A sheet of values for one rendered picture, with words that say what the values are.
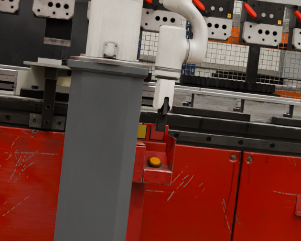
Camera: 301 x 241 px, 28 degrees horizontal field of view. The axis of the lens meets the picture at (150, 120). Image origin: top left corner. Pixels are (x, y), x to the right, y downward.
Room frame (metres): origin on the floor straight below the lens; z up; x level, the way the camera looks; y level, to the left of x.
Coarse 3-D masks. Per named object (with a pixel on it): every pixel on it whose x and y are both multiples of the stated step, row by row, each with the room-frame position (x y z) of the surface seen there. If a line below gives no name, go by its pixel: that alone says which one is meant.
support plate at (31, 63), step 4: (28, 64) 1.98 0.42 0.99; (32, 64) 1.98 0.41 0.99; (36, 64) 1.98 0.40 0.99; (40, 64) 1.99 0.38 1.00; (44, 64) 1.99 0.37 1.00; (48, 64) 1.99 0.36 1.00; (52, 64) 1.99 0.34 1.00; (60, 68) 2.08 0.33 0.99; (64, 68) 2.00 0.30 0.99; (68, 68) 2.00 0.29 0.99
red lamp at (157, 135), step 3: (153, 126) 2.02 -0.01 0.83; (153, 129) 2.02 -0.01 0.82; (150, 132) 2.02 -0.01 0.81; (153, 132) 2.02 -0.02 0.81; (156, 132) 2.03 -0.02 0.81; (159, 132) 2.03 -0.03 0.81; (162, 132) 2.03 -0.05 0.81; (150, 135) 2.02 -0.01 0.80; (153, 135) 2.02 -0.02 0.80; (156, 135) 2.03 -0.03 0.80; (159, 135) 2.03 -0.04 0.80; (162, 135) 2.03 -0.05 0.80; (150, 138) 2.02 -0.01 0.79; (153, 138) 2.02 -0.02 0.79; (156, 138) 2.03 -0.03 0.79; (159, 138) 2.03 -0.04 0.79; (162, 138) 2.03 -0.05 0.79
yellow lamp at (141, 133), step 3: (141, 126) 2.02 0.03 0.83; (144, 126) 2.02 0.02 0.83; (138, 129) 2.02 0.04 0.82; (141, 129) 2.02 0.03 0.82; (144, 129) 2.02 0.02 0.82; (138, 132) 2.02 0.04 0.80; (141, 132) 2.02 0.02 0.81; (144, 132) 2.02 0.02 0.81; (138, 135) 2.02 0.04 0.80; (141, 135) 2.02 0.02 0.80; (144, 135) 2.02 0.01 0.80
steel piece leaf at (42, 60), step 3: (39, 60) 2.17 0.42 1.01; (42, 60) 2.17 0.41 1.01; (45, 60) 2.17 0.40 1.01; (48, 60) 2.17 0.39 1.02; (51, 60) 2.17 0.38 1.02; (54, 60) 2.17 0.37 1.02; (57, 60) 2.17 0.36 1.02; (60, 60) 2.17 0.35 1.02; (45, 63) 2.17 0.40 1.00; (48, 63) 2.17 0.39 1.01; (51, 63) 2.17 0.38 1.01; (54, 63) 2.17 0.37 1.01; (57, 63) 2.17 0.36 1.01; (60, 63) 2.17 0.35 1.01
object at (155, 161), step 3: (150, 159) 1.94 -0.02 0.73; (153, 159) 1.94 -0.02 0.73; (156, 159) 1.95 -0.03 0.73; (159, 159) 1.95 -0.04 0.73; (150, 162) 1.93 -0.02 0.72; (153, 162) 1.93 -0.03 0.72; (156, 162) 1.94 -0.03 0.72; (159, 162) 1.94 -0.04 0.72; (153, 165) 1.93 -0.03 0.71; (156, 165) 1.93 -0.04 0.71; (159, 165) 1.94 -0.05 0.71
